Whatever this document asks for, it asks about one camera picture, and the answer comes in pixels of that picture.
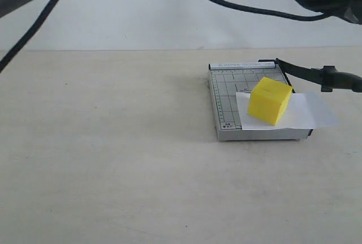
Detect grey paper cutter base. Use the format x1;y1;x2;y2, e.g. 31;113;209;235
208;59;313;142

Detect yellow cube block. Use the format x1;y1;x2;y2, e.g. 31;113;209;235
248;77;293;126

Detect white paper sheet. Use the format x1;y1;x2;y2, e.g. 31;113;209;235
236;92;338;131

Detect black cutter blade arm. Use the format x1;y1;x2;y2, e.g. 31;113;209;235
275;58;361;93

